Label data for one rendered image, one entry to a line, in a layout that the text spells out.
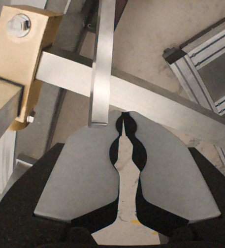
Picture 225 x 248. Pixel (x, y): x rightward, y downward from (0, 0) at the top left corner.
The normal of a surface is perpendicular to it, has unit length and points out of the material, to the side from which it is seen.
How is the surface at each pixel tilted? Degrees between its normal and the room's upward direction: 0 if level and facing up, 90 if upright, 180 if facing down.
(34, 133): 0
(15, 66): 0
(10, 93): 90
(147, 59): 0
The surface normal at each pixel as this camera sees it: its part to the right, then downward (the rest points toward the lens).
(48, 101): -0.02, 0.52
